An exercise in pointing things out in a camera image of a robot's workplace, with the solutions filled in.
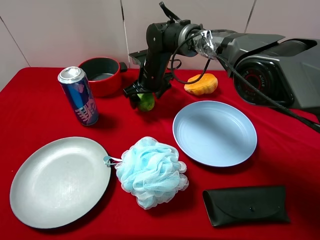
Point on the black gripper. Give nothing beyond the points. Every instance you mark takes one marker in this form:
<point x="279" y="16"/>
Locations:
<point x="162" y="41"/>

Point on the green avocado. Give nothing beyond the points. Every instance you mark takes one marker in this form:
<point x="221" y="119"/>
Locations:
<point x="147" y="102"/>

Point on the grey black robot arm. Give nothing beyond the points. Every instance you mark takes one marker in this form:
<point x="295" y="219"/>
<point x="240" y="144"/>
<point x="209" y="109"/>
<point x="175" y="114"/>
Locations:
<point x="287" y="71"/>

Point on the red cooking pot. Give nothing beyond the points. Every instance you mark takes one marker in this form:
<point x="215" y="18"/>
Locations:
<point x="104" y="75"/>

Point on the orange bread roll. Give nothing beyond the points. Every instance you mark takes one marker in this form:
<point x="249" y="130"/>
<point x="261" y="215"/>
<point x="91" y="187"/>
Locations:
<point x="206" y="85"/>

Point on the light blue bath loofah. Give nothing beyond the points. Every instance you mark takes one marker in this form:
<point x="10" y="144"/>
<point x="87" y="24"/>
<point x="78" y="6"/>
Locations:
<point x="151" y="171"/>

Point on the blue drink can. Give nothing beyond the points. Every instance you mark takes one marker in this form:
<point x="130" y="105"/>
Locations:
<point x="75" y="85"/>

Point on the light blue plastic plate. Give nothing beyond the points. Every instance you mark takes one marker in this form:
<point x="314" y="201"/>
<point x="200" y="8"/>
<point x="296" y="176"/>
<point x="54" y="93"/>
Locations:
<point x="214" y="134"/>

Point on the grey round plate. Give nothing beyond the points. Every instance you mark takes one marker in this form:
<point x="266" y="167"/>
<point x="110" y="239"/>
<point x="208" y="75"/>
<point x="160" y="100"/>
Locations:
<point x="59" y="183"/>

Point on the red tablecloth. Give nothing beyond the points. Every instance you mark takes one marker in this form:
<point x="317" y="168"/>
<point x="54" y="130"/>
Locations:
<point x="193" y="168"/>

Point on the black glasses case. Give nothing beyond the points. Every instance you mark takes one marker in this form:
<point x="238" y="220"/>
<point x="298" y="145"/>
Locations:
<point x="235" y="205"/>

